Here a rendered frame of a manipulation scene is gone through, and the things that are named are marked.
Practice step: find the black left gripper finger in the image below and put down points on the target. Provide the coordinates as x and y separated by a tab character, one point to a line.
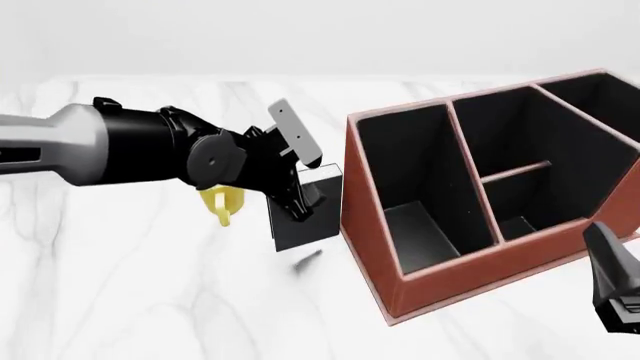
299	212
313	195

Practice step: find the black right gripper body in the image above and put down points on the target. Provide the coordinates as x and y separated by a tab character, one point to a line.
624	313

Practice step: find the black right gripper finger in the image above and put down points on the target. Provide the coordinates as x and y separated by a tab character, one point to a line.
611	258

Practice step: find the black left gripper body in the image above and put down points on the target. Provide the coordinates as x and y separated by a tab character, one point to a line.
272	168

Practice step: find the black book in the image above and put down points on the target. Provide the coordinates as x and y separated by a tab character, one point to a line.
320	230

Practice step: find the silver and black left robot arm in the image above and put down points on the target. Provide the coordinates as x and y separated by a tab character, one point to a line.
140	146

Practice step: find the red-brown desk caddy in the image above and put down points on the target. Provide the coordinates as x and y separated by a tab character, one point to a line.
440	285

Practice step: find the grey plate on black stalk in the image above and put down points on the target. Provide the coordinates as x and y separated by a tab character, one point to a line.
295	131

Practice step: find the yellow mug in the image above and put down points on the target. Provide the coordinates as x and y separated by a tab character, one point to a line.
233	199

